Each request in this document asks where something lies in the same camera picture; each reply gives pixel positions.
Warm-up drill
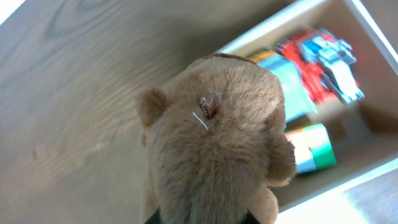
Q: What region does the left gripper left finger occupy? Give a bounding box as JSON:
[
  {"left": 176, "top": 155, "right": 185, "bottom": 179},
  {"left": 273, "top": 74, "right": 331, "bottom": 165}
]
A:
[{"left": 144, "top": 209, "right": 164, "bottom": 224}]

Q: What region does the colourful puzzle cube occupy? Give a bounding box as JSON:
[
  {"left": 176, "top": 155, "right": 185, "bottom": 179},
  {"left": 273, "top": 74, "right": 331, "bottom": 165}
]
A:
[{"left": 285, "top": 124, "right": 337, "bottom": 174}]

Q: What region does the white cardboard box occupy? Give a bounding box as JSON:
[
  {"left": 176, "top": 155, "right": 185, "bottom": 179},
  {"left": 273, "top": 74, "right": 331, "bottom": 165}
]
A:
[{"left": 221, "top": 0, "right": 397, "bottom": 213}]

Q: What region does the red toy fire truck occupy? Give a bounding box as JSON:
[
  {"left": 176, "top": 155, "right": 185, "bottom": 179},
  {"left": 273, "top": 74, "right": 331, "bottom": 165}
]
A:
[{"left": 276, "top": 28, "right": 364, "bottom": 105}]

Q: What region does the brown plush toy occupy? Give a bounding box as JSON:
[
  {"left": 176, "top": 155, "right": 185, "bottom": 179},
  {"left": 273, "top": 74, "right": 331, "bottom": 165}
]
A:
[{"left": 136, "top": 53, "right": 296, "bottom": 223}]

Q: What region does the grey yellow toy truck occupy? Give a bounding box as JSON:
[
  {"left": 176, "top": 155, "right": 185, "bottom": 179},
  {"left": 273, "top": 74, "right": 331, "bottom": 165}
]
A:
[{"left": 248, "top": 50, "right": 318, "bottom": 122}]

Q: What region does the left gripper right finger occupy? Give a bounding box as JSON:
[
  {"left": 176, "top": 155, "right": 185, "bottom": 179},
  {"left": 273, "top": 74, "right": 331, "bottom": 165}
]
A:
[{"left": 241, "top": 210, "right": 261, "bottom": 224}]

